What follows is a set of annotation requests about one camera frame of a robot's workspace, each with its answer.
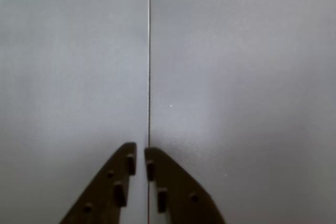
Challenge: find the grey mat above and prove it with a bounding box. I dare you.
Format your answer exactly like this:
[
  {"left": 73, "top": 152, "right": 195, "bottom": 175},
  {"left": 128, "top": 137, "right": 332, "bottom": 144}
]
[
  {"left": 149, "top": 0, "right": 336, "bottom": 224},
  {"left": 0, "top": 0, "right": 150, "bottom": 224}
]

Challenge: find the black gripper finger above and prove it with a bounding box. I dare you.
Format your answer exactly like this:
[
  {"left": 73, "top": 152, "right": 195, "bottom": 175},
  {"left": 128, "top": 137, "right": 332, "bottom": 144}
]
[
  {"left": 144, "top": 146, "right": 227, "bottom": 224},
  {"left": 59, "top": 142, "right": 138, "bottom": 224}
]

